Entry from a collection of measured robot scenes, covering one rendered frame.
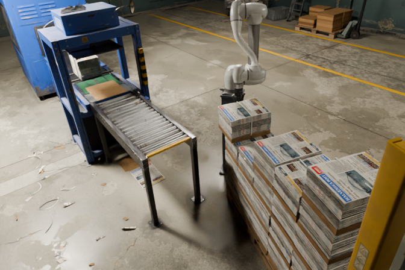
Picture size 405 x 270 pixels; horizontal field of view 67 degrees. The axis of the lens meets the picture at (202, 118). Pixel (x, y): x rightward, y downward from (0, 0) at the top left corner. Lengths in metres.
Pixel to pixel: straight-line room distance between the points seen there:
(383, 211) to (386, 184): 0.10
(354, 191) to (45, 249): 2.65
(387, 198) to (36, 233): 3.08
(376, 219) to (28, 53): 5.44
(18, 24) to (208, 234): 4.30
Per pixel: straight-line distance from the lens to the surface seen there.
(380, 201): 1.09
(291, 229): 2.16
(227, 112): 2.62
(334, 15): 8.45
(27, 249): 3.43
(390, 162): 1.00
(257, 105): 2.73
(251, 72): 2.73
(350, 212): 1.66
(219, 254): 2.90
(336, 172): 1.73
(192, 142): 2.80
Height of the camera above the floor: 2.37
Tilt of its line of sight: 31 degrees down
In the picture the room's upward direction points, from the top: 3 degrees counter-clockwise
